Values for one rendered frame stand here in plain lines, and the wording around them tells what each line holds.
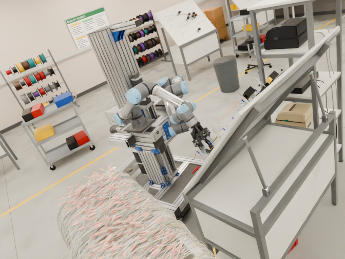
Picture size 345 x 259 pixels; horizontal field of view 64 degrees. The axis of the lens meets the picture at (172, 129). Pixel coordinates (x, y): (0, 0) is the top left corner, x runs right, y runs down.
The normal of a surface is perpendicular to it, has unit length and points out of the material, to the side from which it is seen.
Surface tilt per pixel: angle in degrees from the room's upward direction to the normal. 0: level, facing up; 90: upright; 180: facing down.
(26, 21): 90
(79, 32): 90
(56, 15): 90
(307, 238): 0
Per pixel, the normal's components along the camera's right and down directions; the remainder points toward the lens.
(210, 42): 0.54, 0.25
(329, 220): -0.29, -0.84
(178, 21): 0.23, -0.35
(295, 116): -0.64, 0.53
